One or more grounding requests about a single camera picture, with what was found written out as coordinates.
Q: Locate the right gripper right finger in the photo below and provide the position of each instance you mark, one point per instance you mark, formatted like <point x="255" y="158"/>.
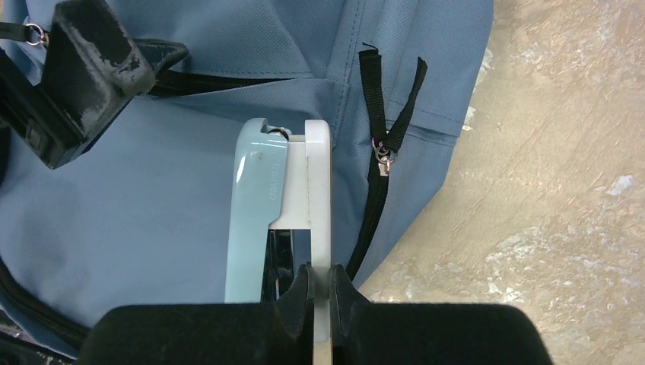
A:
<point x="364" y="332"/>

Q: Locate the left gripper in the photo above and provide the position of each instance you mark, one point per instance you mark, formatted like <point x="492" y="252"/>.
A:
<point x="92" y="70"/>

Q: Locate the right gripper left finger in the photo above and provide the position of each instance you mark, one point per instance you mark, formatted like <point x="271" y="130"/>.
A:
<point x="201" y="332"/>

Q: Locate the light blue stapler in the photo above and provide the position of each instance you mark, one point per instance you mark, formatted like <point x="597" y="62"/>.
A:
<point x="279" y="251"/>

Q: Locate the blue backpack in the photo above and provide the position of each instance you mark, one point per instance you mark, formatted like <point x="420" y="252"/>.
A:
<point x="142" y="218"/>

